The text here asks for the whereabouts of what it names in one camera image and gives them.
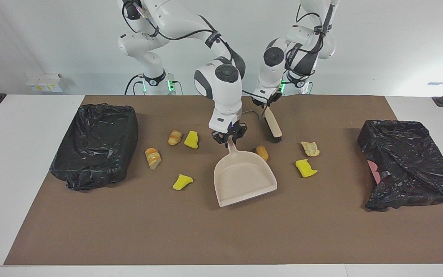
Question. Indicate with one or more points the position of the white wall socket box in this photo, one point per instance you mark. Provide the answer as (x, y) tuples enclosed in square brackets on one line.
[(44, 82)]

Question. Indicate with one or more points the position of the beige plastic dustpan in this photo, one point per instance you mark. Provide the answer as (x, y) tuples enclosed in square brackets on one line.
[(240, 177)]

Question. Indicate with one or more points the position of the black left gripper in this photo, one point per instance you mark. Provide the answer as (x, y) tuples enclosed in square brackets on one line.
[(267, 102)]

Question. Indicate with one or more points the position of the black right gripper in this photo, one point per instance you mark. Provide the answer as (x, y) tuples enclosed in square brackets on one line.
[(230, 128)]

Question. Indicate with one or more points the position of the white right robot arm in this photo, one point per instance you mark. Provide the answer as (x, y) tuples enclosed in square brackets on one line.
[(221, 88)]

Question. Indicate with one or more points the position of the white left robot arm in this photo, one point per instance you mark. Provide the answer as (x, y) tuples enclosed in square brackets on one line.
[(275, 69)]

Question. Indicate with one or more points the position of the striped croissant with pale end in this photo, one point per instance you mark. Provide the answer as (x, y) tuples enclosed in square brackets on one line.
[(153, 157)]

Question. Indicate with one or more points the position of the black trash bag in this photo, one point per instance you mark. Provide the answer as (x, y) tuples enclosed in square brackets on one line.
[(94, 154), (410, 165)]

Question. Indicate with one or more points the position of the small striped croissant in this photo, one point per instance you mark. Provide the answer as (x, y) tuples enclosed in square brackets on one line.
[(175, 137)]

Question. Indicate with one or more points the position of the orange striped pastry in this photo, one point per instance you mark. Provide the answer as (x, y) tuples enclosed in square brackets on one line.
[(310, 149)]

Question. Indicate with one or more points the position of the yellow sponge piece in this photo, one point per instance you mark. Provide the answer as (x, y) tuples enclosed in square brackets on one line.
[(305, 169), (181, 182), (191, 140)]

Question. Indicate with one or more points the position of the pink bin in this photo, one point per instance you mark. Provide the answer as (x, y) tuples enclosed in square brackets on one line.
[(373, 171)]

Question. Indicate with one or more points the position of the brown fried nugget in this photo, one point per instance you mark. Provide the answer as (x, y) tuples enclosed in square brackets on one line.
[(262, 153)]

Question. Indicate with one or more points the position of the brown table mat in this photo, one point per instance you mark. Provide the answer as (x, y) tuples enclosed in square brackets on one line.
[(206, 231)]

